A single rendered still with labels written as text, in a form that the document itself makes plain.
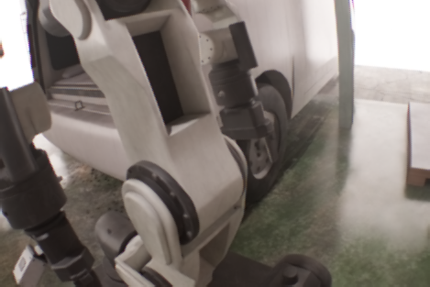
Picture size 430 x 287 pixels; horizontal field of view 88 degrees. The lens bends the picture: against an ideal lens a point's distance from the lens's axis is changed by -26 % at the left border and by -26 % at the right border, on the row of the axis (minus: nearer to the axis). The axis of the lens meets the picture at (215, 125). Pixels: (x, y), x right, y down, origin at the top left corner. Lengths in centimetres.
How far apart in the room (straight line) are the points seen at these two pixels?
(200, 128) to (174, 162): 6
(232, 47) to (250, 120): 15
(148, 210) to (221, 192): 11
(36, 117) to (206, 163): 23
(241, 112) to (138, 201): 29
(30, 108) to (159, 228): 23
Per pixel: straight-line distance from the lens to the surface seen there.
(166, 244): 42
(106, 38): 35
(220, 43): 54
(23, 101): 35
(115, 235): 82
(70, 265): 35
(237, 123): 60
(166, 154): 36
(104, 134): 109
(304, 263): 85
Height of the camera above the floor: 86
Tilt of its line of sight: 22 degrees down
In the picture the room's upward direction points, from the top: 8 degrees counter-clockwise
